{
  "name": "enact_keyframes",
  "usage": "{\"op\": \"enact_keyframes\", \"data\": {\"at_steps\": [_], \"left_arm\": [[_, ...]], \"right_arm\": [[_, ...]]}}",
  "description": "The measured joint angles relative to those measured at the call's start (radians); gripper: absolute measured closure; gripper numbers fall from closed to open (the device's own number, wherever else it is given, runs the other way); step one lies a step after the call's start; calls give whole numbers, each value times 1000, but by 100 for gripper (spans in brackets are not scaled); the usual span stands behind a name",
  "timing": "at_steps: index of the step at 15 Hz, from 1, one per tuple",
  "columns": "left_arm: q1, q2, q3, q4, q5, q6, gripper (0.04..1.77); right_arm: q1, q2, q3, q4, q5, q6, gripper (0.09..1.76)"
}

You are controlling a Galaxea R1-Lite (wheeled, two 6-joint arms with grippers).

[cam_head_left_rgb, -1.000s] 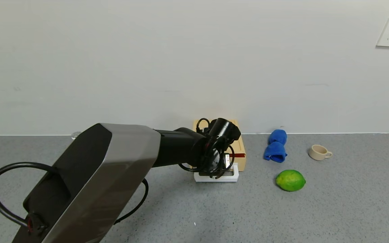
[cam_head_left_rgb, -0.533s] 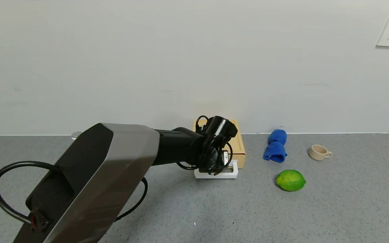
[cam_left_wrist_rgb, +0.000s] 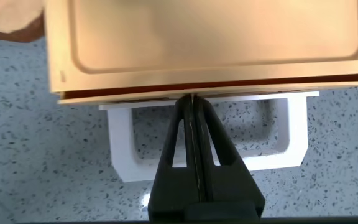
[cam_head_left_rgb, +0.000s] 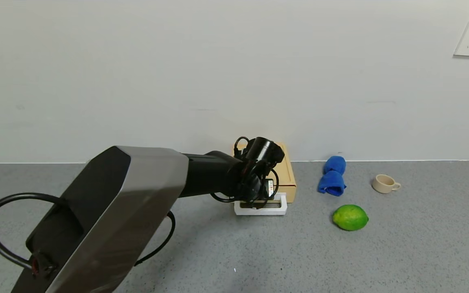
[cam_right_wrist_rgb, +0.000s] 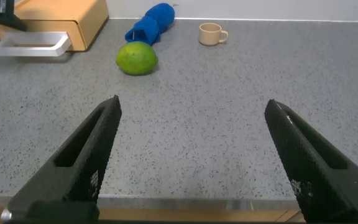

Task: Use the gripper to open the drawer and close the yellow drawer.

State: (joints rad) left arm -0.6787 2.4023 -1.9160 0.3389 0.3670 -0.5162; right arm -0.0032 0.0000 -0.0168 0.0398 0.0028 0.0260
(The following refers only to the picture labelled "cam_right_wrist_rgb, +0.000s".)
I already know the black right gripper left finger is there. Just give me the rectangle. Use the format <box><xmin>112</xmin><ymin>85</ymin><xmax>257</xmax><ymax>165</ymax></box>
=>
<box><xmin>1</xmin><ymin>95</ymin><xmax>122</xmax><ymax>220</ymax></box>

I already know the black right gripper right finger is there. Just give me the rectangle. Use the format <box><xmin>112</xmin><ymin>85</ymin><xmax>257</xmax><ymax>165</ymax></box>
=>
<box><xmin>264</xmin><ymin>99</ymin><xmax>358</xmax><ymax>223</ymax></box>

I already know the yellow drawer with white handle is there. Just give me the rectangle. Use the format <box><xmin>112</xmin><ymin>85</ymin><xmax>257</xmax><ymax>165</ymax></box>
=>
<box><xmin>0</xmin><ymin>19</ymin><xmax>89</xmax><ymax>58</ymax></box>

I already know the green lime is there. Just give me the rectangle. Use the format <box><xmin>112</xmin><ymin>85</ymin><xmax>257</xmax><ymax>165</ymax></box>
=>
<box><xmin>116</xmin><ymin>41</ymin><xmax>160</xmax><ymax>76</ymax></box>

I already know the blue rolled towel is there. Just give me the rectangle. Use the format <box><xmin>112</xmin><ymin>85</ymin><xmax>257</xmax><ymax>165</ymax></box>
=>
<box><xmin>124</xmin><ymin>2</ymin><xmax>176</xmax><ymax>46</ymax></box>

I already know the beige cup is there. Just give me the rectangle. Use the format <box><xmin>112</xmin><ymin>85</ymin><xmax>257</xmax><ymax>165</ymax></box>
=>
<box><xmin>198</xmin><ymin>22</ymin><xmax>229</xmax><ymax>47</ymax></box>

